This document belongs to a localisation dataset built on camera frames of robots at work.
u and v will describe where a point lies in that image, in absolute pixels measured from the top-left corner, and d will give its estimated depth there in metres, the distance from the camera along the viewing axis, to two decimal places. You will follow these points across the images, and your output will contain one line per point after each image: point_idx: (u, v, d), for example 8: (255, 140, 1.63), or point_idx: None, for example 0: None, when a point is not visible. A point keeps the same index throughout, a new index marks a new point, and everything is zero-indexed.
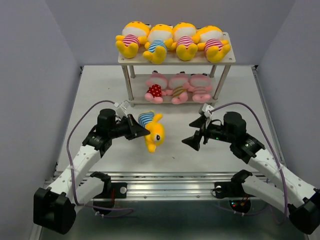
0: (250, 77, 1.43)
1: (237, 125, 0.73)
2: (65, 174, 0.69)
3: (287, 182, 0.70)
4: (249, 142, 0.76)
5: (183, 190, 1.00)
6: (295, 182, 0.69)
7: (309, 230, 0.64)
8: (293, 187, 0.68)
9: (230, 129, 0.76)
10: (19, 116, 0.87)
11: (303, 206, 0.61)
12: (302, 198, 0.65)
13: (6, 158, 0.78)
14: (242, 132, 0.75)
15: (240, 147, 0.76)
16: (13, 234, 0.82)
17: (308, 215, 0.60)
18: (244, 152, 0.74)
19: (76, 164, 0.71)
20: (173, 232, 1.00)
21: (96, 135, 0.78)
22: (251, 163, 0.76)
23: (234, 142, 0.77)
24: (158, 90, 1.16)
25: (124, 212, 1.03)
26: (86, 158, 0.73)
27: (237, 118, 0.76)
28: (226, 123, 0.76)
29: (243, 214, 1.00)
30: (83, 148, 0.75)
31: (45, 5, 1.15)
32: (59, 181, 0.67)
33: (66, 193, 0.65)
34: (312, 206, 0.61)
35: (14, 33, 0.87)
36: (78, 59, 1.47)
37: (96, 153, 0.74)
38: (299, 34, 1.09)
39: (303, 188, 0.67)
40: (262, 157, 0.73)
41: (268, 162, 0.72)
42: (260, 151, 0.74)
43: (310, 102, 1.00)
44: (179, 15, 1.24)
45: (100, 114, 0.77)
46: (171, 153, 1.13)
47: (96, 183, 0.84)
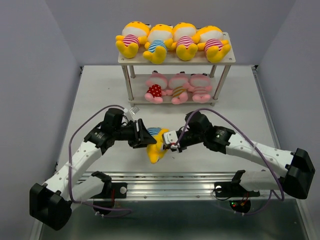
0: (251, 77, 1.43)
1: (199, 122, 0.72)
2: (63, 171, 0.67)
3: (266, 155, 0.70)
4: (219, 132, 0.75)
5: (183, 190, 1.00)
6: (272, 153, 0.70)
7: (304, 196, 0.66)
8: (273, 159, 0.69)
9: (196, 128, 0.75)
10: (19, 116, 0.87)
11: (289, 173, 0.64)
12: (285, 166, 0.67)
13: (6, 158, 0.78)
14: (209, 125, 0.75)
15: (213, 140, 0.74)
16: (14, 234, 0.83)
17: (296, 180, 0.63)
18: (218, 144, 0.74)
19: (74, 162, 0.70)
20: (173, 233, 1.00)
21: (98, 132, 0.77)
22: (230, 152, 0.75)
23: (205, 138, 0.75)
24: (158, 90, 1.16)
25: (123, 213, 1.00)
26: (86, 156, 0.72)
27: (197, 115, 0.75)
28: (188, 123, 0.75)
29: (242, 214, 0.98)
30: (84, 144, 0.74)
31: (45, 6, 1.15)
32: (55, 178, 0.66)
33: (61, 192, 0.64)
34: (297, 171, 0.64)
35: (14, 33, 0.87)
36: (78, 59, 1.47)
37: (96, 151, 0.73)
38: (299, 35, 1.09)
39: (282, 157, 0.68)
40: (235, 141, 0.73)
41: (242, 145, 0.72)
42: (232, 137, 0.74)
43: (310, 102, 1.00)
44: (179, 15, 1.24)
45: (108, 110, 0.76)
46: (171, 153, 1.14)
47: (96, 183, 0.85)
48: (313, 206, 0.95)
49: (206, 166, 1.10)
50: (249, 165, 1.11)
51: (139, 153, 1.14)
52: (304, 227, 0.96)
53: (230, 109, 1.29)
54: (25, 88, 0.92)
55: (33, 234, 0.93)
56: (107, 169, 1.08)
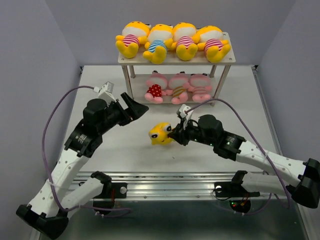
0: (251, 77, 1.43)
1: (214, 128, 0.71)
2: (45, 190, 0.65)
3: (278, 165, 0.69)
4: (229, 139, 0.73)
5: (182, 190, 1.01)
6: (284, 163, 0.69)
7: (314, 205, 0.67)
8: (285, 169, 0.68)
9: (208, 133, 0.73)
10: (19, 116, 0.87)
11: (301, 184, 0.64)
12: (297, 177, 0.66)
13: (6, 157, 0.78)
14: (221, 130, 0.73)
15: (223, 147, 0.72)
16: (13, 233, 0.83)
17: (309, 191, 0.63)
18: (229, 151, 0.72)
19: (55, 178, 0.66)
20: (173, 233, 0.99)
21: (80, 135, 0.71)
22: (239, 159, 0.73)
23: (216, 144, 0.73)
24: (158, 90, 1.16)
25: (122, 212, 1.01)
26: (68, 168, 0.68)
27: (211, 120, 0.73)
28: (202, 128, 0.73)
29: (242, 214, 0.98)
30: (65, 154, 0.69)
31: (45, 5, 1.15)
32: (39, 198, 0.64)
33: (47, 213, 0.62)
34: (309, 182, 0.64)
35: (14, 33, 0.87)
36: (78, 59, 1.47)
37: (78, 161, 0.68)
38: (299, 35, 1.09)
39: (294, 167, 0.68)
40: (247, 149, 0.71)
41: (255, 153, 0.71)
42: (243, 144, 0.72)
43: (310, 102, 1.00)
44: (179, 15, 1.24)
45: (86, 108, 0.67)
46: (171, 153, 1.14)
47: (94, 185, 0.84)
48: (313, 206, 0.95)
49: (206, 166, 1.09)
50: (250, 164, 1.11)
51: (139, 153, 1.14)
52: (304, 227, 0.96)
53: (230, 109, 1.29)
54: (24, 87, 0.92)
55: (32, 235, 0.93)
56: (107, 168, 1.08)
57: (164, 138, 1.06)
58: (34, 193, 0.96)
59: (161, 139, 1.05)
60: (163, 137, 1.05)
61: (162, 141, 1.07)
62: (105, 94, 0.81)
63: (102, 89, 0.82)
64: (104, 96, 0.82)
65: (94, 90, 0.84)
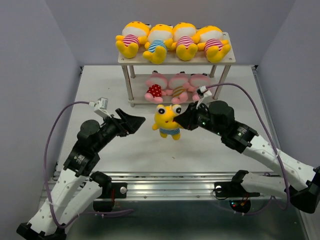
0: (251, 77, 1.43)
1: (226, 115, 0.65)
2: (45, 209, 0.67)
3: (287, 166, 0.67)
4: (240, 130, 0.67)
5: (182, 190, 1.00)
6: (295, 166, 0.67)
7: (311, 210, 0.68)
8: (294, 173, 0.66)
9: (218, 120, 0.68)
10: (19, 115, 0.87)
11: (309, 190, 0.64)
12: (305, 182, 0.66)
13: (6, 157, 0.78)
14: (232, 120, 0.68)
15: (233, 137, 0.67)
16: (13, 234, 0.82)
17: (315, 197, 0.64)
18: (238, 142, 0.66)
19: (54, 197, 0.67)
20: (173, 233, 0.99)
21: (77, 155, 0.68)
22: (245, 153, 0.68)
23: (225, 133, 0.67)
24: (158, 90, 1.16)
25: (124, 213, 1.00)
26: (66, 187, 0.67)
27: (223, 107, 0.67)
28: (212, 113, 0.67)
29: (243, 214, 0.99)
30: (64, 174, 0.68)
31: (45, 6, 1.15)
32: (39, 216, 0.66)
33: (45, 232, 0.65)
34: (316, 189, 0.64)
35: (14, 33, 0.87)
36: (78, 59, 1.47)
37: (77, 180, 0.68)
38: (298, 35, 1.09)
39: (303, 172, 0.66)
40: (258, 144, 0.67)
41: (267, 151, 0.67)
42: (255, 138, 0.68)
43: (310, 102, 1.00)
44: (179, 15, 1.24)
45: (79, 131, 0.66)
46: (171, 153, 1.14)
47: (92, 191, 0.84)
48: None
49: (206, 166, 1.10)
50: (250, 164, 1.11)
51: (139, 153, 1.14)
52: (303, 227, 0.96)
53: None
54: (24, 87, 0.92)
55: None
56: (107, 168, 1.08)
57: (169, 120, 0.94)
58: (34, 194, 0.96)
59: (166, 118, 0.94)
60: (168, 118, 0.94)
61: (164, 122, 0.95)
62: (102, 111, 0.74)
63: (97, 105, 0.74)
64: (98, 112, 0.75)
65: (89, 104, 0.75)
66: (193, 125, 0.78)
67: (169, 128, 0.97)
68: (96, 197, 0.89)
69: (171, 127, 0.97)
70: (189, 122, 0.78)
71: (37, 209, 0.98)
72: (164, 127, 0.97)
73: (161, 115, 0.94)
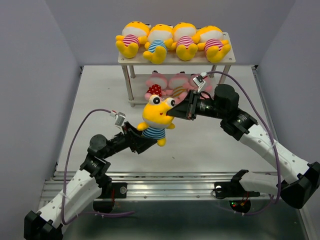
0: (251, 77, 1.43)
1: (230, 99, 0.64)
2: (57, 200, 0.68)
3: (281, 158, 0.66)
4: (240, 117, 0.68)
5: (182, 190, 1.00)
6: (289, 158, 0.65)
7: (299, 206, 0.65)
8: (287, 164, 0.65)
9: (221, 104, 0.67)
10: (19, 116, 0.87)
11: (298, 182, 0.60)
12: (296, 175, 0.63)
13: (6, 158, 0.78)
14: (235, 107, 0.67)
15: (232, 123, 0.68)
16: (13, 234, 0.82)
17: (303, 190, 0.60)
18: (236, 128, 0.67)
19: (68, 191, 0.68)
20: (172, 233, 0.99)
21: (94, 160, 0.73)
22: (243, 140, 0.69)
23: (226, 118, 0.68)
24: (158, 90, 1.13)
25: (126, 212, 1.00)
26: (80, 184, 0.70)
27: (228, 91, 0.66)
28: (217, 97, 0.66)
29: (243, 214, 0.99)
30: (79, 172, 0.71)
31: (46, 6, 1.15)
32: (49, 207, 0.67)
33: (53, 221, 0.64)
34: (306, 182, 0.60)
35: (14, 33, 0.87)
36: (78, 59, 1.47)
37: (91, 181, 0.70)
38: (298, 35, 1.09)
39: (297, 165, 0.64)
40: (255, 133, 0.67)
41: (264, 140, 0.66)
42: (254, 126, 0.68)
43: (310, 102, 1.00)
44: (179, 16, 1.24)
45: (89, 147, 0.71)
46: (171, 153, 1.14)
47: (92, 192, 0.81)
48: (313, 206, 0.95)
49: (206, 166, 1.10)
50: (250, 164, 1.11)
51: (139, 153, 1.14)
52: (304, 227, 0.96)
53: None
54: (24, 88, 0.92)
55: None
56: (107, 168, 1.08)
57: (163, 113, 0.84)
58: (34, 194, 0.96)
59: (160, 110, 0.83)
60: (162, 110, 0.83)
61: (157, 115, 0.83)
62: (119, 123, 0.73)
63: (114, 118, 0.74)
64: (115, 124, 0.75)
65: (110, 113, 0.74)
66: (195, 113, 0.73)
67: (160, 123, 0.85)
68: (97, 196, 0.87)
69: (163, 123, 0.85)
70: (189, 108, 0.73)
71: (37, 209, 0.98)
72: (155, 122, 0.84)
73: (154, 106, 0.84)
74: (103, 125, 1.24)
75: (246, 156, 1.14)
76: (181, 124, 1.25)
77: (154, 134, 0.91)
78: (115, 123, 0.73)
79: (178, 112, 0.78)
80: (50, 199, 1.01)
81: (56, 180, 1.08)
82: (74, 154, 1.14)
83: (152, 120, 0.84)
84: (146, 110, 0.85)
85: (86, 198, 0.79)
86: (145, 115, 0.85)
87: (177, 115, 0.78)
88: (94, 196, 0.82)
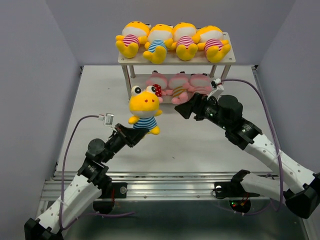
0: (251, 77, 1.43)
1: (234, 110, 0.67)
2: (55, 207, 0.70)
3: (285, 168, 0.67)
4: (245, 127, 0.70)
5: (183, 190, 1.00)
6: (294, 168, 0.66)
7: (306, 216, 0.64)
8: (292, 174, 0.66)
9: (225, 114, 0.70)
10: (19, 115, 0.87)
11: (303, 192, 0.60)
12: (302, 185, 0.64)
13: (6, 157, 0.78)
14: (239, 117, 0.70)
15: (236, 132, 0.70)
16: (13, 234, 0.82)
17: (309, 200, 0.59)
18: (241, 137, 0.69)
19: (65, 197, 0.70)
20: (172, 233, 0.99)
21: (92, 164, 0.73)
22: (249, 150, 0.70)
23: (230, 128, 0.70)
24: (158, 90, 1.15)
25: (128, 212, 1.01)
26: (78, 190, 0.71)
27: (233, 102, 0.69)
28: (221, 107, 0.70)
29: (243, 214, 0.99)
30: (77, 178, 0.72)
31: (46, 6, 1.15)
32: (48, 213, 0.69)
33: (52, 228, 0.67)
34: (312, 192, 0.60)
35: (14, 33, 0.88)
36: (78, 59, 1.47)
37: (88, 186, 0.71)
38: (298, 35, 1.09)
39: (302, 175, 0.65)
40: (261, 143, 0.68)
41: (269, 150, 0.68)
42: (257, 136, 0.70)
43: (310, 102, 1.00)
44: (179, 15, 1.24)
45: (88, 150, 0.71)
46: (171, 152, 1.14)
47: (91, 194, 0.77)
48: None
49: (206, 166, 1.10)
50: (250, 164, 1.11)
51: (139, 153, 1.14)
52: (304, 227, 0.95)
53: None
54: (24, 88, 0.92)
55: None
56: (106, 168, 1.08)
57: (148, 100, 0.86)
58: (34, 194, 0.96)
59: (145, 97, 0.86)
60: (146, 97, 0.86)
61: (143, 102, 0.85)
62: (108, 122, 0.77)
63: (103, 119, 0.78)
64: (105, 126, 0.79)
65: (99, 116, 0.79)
66: (199, 116, 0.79)
67: (150, 109, 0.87)
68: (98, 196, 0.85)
69: (152, 109, 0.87)
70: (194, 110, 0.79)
71: (37, 209, 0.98)
72: (144, 110, 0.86)
73: (138, 95, 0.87)
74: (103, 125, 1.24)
75: (246, 156, 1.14)
76: (181, 124, 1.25)
77: (146, 123, 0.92)
78: (105, 123, 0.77)
79: (181, 110, 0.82)
80: (50, 199, 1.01)
81: (56, 180, 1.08)
82: (74, 154, 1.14)
83: (141, 109, 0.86)
84: (133, 103, 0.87)
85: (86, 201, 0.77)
86: (134, 107, 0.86)
87: (179, 113, 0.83)
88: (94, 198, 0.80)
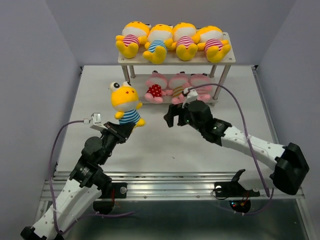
0: (251, 77, 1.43)
1: (202, 112, 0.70)
2: (49, 215, 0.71)
3: (257, 148, 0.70)
4: (217, 124, 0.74)
5: (183, 190, 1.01)
6: (264, 145, 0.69)
7: (293, 190, 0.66)
8: (264, 152, 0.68)
9: (196, 117, 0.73)
10: (18, 115, 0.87)
11: (277, 165, 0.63)
12: (275, 159, 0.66)
13: (6, 157, 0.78)
14: (209, 116, 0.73)
15: (210, 131, 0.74)
16: (13, 234, 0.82)
17: (285, 172, 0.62)
18: (215, 135, 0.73)
19: (58, 205, 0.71)
20: (172, 233, 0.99)
21: (84, 167, 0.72)
22: (225, 143, 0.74)
23: (204, 128, 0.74)
24: (158, 90, 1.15)
25: (128, 212, 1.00)
26: (70, 196, 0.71)
27: (200, 105, 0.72)
28: (191, 111, 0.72)
29: (242, 214, 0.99)
30: (69, 183, 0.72)
31: (45, 6, 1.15)
32: (42, 222, 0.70)
33: (47, 235, 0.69)
34: (285, 163, 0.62)
35: (14, 33, 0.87)
36: (78, 59, 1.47)
37: (80, 191, 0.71)
38: (298, 35, 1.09)
39: (273, 150, 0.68)
40: (231, 133, 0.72)
41: (239, 138, 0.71)
42: (228, 128, 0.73)
43: (310, 102, 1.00)
44: (179, 15, 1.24)
45: (84, 148, 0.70)
46: (171, 153, 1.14)
47: (91, 195, 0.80)
48: (314, 206, 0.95)
49: (206, 166, 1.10)
50: (250, 164, 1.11)
51: (139, 153, 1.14)
52: (304, 226, 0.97)
53: (230, 109, 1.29)
54: (24, 88, 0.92)
55: None
56: (107, 168, 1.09)
57: (129, 91, 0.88)
58: (34, 194, 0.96)
59: (125, 89, 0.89)
60: (126, 90, 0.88)
61: (125, 93, 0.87)
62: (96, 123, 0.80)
63: (91, 120, 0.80)
64: (94, 127, 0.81)
65: (84, 121, 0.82)
66: (181, 122, 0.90)
67: (132, 99, 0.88)
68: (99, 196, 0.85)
69: (134, 98, 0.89)
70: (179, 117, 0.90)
71: (37, 208, 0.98)
72: (127, 102, 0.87)
73: (118, 89, 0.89)
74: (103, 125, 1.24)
75: (246, 156, 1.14)
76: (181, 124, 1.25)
77: (132, 117, 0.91)
78: (93, 124, 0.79)
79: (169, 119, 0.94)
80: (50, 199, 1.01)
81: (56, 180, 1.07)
82: (74, 154, 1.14)
83: (124, 102, 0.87)
84: (114, 98, 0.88)
85: (86, 201, 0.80)
86: (116, 101, 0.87)
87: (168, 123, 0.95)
88: (91, 199, 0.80)
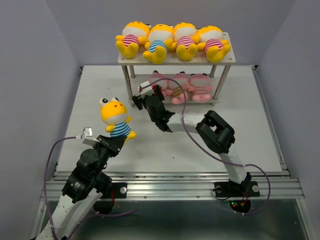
0: (251, 77, 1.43)
1: (156, 107, 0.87)
2: (48, 229, 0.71)
3: (187, 121, 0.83)
4: (166, 116, 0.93)
5: (183, 190, 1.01)
6: (191, 118, 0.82)
7: (221, 149, 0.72)
8: (192, 123, 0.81)
9: (152, 110, 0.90)
10: (18, 116, 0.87)
11: (198, 128, 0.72)
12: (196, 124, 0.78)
13: (6, 158, 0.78)
14: (162, 110, 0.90)
15: (161, 122, 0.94)
16: (13, 235, 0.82)
17: (203, 132, 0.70)
18: (165, 126, 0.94)
19: (55, 220, 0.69)
20: (173, 232, 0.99)
21: (76, 181, 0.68)
22: (171, 128, 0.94)
23: (157, 120, 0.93)
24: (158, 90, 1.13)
25: (128, 210, 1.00)
26: (65, 211, 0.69)
27: (156, 100, 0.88)
28: (148, 105, 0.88)
29: (243, 214, 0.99)
30: (62, 199, 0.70)
31: (46, 6, 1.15)
32: (43, 236, 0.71)
33: None
34: (203, 125, 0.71)
35: (14, 33, 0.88)
36: (78, 59, 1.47)
37: (74, 205, 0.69)
38: (299, 35, 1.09)
39: (197, 119, 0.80)
40: (173, 118, 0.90)
41: (177, 119, 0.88)
42: (173, 115, 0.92)
43: (310, 102, 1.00)
44: (179, 16, 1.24)
45: (79, 160, 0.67)
46: (171, 153, 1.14)
47: (91, 198, 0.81)
48: (313, 207, 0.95)
49: (207, 166, 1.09)
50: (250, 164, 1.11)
51: (139, 153, 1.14)
52: (304, 227, 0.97)
53: (230, 109, 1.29)
54: (24, 88, 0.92)
55: (33, 231, 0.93)
56: (107, 169, 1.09)
57: (117, 105, 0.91)
58: (34, 194, 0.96)
59: (114, 103, 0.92)
60: (114, 104, 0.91)
61: (113, 107, 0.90)
62: (86, 138, 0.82)
63: (83, 135, 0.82)
64: (87, 140, 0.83)
65: (76, 137, 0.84)
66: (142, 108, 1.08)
67: (121, 112, 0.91)
68: (96, 198, 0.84)
69: (124, 111, 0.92)
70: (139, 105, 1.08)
71: (37, 208, 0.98)
72: (117, 114, 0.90)
73: (106, 104, 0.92)
74: (103, 125, 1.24)
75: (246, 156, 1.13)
76: None
77: (123, 129, 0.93)
78: (85, 139, 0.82)
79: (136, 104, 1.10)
80: (49, 199, 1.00)
81: (56, 180, 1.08)
82: (74, 154, 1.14)
83: (114, 115, 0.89)
84: (104, 113, 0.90)
85: (86, 206, 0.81)
86: (105, 115, 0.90)
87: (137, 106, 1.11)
88: (90, 204, 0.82)
